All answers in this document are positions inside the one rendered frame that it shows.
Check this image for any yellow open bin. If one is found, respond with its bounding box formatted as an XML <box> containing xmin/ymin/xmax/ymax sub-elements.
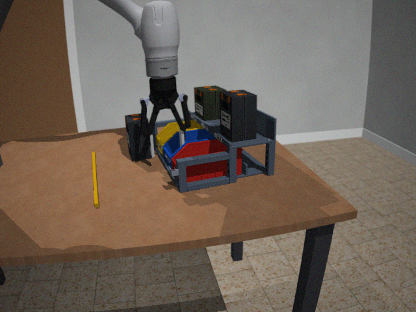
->
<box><xmin>156</xmin><ymin>120</ymin><xmax>204</xmax><ymax>156</ymax></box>

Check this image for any blue bin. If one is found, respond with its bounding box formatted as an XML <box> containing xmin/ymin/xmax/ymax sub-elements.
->
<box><xmin>163</xmin><ymin>129</ymin><xmax>217</xmax><ymax>169</ymax></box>

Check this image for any yellow bar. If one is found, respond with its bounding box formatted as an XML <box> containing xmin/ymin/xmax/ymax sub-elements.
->
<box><xmin>92</xmin><ymin>152</ymin><xmax>99</xmax><ymax>207</ymax></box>

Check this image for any grey metal bin shelf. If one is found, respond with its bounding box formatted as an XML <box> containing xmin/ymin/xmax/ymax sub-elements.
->
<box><xmin>152</xmin><ymin>109</ymin><xmax>276</xmax><ymax>193</ymax></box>

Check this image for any red open bin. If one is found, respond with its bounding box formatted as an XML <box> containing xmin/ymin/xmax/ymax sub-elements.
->
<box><xmin>172</xmin><ymin>139</ymin><xmax>242</xmax><ymax>183</ymax></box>

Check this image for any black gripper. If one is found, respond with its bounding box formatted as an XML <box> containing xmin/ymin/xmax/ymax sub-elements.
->
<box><xmin>140</xmin><ymin>76</ymin><xmax>191</xmax><ymax>157</ymax></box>

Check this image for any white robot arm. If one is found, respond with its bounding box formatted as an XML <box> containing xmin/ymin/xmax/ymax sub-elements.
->
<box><xmin>0</xmin><ymin>0</ymin><xmax>180</xmax><ymax>79</ymax></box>

